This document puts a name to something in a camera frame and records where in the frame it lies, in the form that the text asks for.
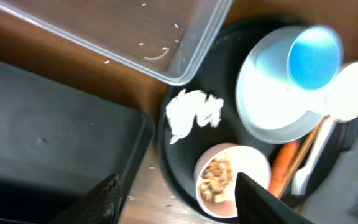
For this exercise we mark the single wooden chopstick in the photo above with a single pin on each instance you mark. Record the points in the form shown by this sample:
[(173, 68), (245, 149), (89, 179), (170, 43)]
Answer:
[(304, 148)]

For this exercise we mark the white paper napkin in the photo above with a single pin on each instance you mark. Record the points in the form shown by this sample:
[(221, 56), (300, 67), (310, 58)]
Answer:
[(187, 107)]

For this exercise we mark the white plastic fork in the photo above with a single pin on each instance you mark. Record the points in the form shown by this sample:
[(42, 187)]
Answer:
[(302, 176)]

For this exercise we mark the black rectangular waste tray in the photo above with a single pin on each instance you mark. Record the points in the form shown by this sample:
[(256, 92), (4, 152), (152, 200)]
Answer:
[(58, 143)]

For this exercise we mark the cream plastic cup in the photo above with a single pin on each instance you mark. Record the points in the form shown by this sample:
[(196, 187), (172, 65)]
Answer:
[(341, 101)]

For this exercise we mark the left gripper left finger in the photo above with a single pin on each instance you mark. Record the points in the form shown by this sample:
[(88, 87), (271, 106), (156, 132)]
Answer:
[(101, 205)]

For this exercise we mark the round black serving tray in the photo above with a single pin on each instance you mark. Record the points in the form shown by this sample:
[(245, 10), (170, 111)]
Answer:
[(217, 75)]

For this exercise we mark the food scraps and rice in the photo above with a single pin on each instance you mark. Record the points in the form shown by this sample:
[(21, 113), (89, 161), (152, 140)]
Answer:
[(216, 178)]

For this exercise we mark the light blue plastic cup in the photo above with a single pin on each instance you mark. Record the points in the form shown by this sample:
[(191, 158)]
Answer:
[(314, 58)]

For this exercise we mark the light grey round plate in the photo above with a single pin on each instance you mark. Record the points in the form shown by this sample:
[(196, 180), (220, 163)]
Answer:
[(270, 108)]

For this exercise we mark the orange carrot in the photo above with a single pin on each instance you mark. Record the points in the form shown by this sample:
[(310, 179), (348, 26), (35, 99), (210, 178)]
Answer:
[(281, 165)]

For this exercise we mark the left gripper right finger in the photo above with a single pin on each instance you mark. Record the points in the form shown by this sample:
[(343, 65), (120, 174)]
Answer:
[(255, 205)]

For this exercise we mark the clear plastic waste bin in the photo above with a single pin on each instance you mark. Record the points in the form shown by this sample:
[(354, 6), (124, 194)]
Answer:
[(164, 39)]

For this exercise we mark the pink bowl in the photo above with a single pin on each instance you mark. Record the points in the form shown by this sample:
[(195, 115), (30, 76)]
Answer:
[(244, 159)]

